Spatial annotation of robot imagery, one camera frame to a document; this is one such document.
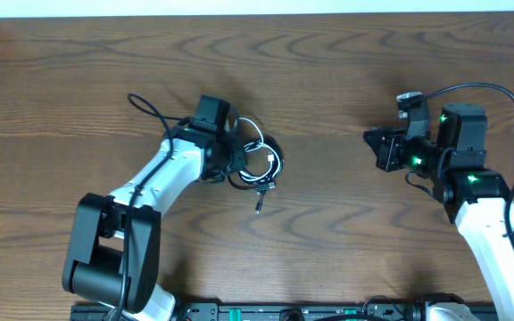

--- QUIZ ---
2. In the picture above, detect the white usb cable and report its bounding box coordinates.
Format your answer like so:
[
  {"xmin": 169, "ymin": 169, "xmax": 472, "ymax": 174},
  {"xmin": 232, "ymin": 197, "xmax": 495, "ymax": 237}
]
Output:
[{"xmin": 236, "ymin": 116, "xmax": 282, "ymax": 183}]

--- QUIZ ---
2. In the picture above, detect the black usb cable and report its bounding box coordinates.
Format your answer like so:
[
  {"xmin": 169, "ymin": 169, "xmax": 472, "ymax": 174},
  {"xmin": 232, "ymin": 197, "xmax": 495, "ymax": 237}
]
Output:
[{"xmin": 226, "ymin": 136, "xmax": 285, "ymax": 215}]

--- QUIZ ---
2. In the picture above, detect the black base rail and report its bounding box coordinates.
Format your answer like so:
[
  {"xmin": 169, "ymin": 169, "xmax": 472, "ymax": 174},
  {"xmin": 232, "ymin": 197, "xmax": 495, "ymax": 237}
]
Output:
[{"xmin": 70, "ymin": 298, "xmax": 499, "ymax": 321}]

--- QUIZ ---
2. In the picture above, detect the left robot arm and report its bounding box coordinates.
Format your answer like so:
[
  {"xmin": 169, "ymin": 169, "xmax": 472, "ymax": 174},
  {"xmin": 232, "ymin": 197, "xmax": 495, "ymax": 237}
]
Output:
[{"xmin": 62, "ymin": 95, "xmax": 247, "ymax": 320}]

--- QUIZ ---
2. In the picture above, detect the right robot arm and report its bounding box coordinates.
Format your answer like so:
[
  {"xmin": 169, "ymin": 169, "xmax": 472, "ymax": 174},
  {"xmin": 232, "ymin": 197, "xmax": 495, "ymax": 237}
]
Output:
[{"xmin": 363, "ymin": 103, "xmax": 514, "ymax": 320}]

